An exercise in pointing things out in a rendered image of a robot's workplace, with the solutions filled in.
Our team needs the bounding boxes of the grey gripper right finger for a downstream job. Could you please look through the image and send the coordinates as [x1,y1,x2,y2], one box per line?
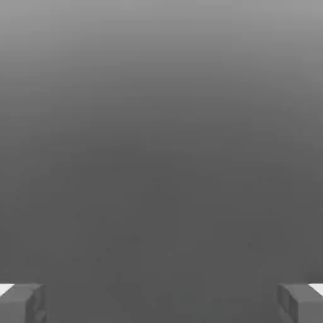
[276,283,323,323]

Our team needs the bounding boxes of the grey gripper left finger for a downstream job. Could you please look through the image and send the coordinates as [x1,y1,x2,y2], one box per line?
[0,283,47,323]

